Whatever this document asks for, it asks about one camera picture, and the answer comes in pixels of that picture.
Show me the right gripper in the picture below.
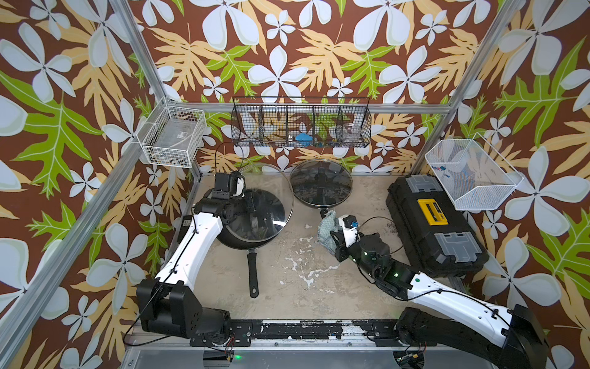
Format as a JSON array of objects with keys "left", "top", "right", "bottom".
[{"left": 328, "top": 229, "right": 379, "bottom": 281}]

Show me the glass pot lid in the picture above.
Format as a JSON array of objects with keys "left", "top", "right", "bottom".
[{"left": 218, "top": 162, "right": 295, "bottom": 250}]

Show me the green microfibre cloth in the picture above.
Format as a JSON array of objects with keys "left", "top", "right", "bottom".
[{"left": 317, "top": 209, "right": 340, "bottom": 256}]

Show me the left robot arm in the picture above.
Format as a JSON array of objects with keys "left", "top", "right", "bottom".
[{"left": 137, "top": 189, "right": 264, "bottom": 344}]

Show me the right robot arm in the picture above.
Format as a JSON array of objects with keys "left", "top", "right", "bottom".
[{"left": 327, "top": 228, "right": 550, "bottom": 368}]

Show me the small pan with lid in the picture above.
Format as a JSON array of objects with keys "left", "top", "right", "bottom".
[{"left": 290, "top": 159, "right": 353, "bottom": 218}]

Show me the large black frying pan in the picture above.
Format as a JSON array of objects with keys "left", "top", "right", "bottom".
[{"left": 218, "top": 188, "right": 287, "bottom": 298}]

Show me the black power adapter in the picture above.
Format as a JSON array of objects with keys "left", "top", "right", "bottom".
[{"left": 178, "top": 215, "right": 192, "bottom": 242}]

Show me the black yellow toolbox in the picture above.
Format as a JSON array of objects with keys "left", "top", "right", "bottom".
[{"left": 386, "top": 175, "right": 489, "bottom": 278}]

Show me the white mesh basket right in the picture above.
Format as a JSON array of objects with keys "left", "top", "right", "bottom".
[{"left": 425, "top": 134, "right": 524, "bottom": 212}]

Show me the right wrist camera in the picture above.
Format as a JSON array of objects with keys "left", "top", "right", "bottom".
[{"left": 338, "top": 215, "right": 359, "bottom": 248}]

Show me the black wire basket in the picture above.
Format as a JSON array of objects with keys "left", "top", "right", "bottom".
[{"left": 230, "top": 96, "right": 373, "bottom": 149}]

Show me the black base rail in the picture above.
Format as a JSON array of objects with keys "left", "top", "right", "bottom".
[{"left": 188, "top": 317, "right": 439, "bottom": 349}]

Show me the white wire basket left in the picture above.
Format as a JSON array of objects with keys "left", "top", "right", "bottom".
[{"left": 138, "top": 98, "right": 207, "bottom": 169}]

